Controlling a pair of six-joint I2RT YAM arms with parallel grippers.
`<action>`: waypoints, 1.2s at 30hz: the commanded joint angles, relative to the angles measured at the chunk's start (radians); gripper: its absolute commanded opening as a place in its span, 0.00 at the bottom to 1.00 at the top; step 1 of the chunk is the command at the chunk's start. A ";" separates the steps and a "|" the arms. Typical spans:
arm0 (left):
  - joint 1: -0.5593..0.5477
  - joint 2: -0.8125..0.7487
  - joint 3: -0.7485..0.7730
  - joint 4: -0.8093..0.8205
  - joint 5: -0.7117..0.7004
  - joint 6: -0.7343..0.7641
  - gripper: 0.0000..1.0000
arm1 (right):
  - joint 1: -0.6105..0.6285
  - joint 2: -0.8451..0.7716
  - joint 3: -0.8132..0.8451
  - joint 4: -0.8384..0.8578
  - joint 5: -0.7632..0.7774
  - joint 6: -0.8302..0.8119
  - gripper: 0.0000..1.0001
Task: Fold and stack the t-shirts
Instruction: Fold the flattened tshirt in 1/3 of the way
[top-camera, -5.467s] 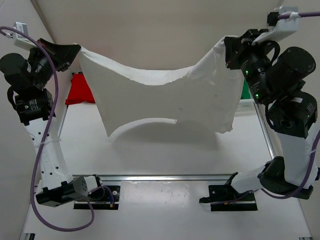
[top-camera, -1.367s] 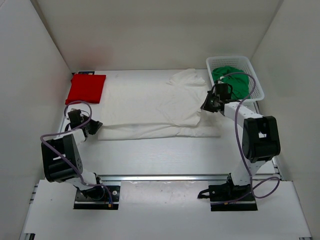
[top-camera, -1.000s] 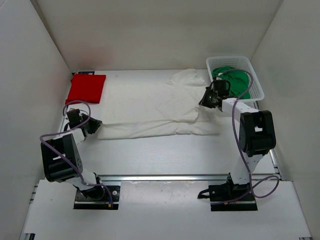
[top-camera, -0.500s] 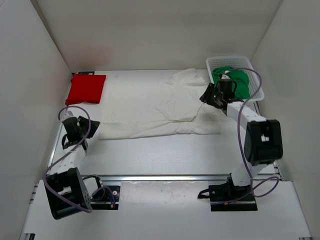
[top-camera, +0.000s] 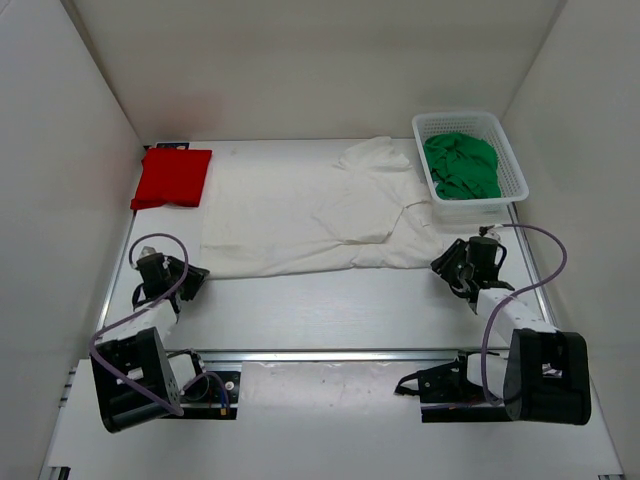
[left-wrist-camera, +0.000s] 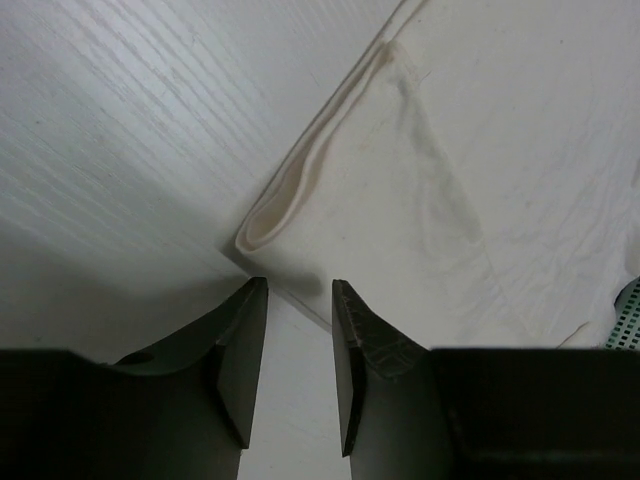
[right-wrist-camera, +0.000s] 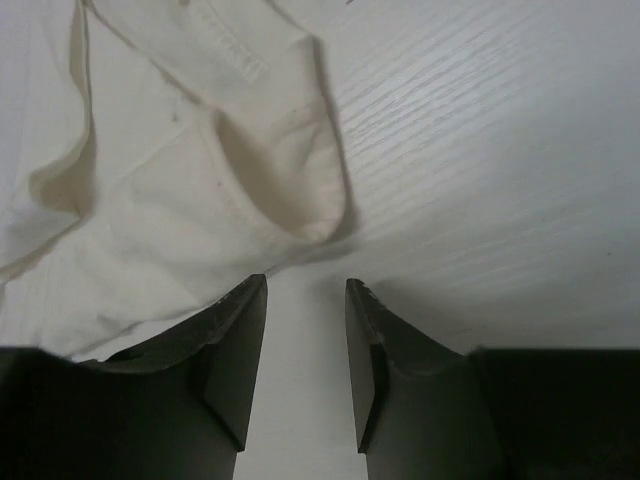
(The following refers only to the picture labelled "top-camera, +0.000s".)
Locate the dark card behind red shirt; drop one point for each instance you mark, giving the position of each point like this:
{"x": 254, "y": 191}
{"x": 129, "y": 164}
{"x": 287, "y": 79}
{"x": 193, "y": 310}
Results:
{"x": 173, "y": 145}

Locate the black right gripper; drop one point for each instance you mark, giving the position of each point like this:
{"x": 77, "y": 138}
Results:
{"x": 442, "y": 266}

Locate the red t shirt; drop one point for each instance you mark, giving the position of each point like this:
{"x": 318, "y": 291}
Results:
{"x": 171, "y": 177}

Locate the aluminium rail front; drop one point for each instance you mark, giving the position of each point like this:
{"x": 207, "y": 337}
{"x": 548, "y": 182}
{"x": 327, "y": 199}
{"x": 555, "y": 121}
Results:
{"x": 327, "y": 355}

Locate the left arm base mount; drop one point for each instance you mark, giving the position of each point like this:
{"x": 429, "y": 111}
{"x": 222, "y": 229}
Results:
{"x": 214, "y": 395}

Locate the green garment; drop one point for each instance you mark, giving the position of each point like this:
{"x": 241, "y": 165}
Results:
{"x": 462, "y": 167}

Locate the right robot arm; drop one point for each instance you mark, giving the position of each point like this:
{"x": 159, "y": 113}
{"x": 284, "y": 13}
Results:
{"x": 545, "y": 377}

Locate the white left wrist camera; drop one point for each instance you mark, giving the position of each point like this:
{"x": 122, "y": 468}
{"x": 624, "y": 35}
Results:
{"x": 136, "y": 259}

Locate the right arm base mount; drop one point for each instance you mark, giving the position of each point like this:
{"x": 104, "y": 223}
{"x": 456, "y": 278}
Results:
{"x": 447, "y": 396}

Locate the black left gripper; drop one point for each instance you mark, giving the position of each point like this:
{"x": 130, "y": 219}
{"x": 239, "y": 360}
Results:
{"x": 195, "y": 276}

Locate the white t shirt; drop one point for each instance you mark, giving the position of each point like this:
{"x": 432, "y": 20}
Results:
{"x": 366, "y": 208}

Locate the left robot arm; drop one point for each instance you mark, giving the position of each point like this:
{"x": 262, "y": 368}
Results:
{"x": 138, "y": 380}

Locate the white plastic mesh basket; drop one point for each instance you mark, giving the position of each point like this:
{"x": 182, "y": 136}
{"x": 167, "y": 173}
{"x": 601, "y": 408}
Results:
{"x": 481, "y": 125}

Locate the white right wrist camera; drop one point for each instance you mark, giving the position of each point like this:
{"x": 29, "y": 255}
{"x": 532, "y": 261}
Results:
{"x": 490, "y": 231}

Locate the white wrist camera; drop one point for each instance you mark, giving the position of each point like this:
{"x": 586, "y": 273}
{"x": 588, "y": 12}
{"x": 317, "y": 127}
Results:
{"x": 136, "y": 259}
{"x": 490, "y": 231}

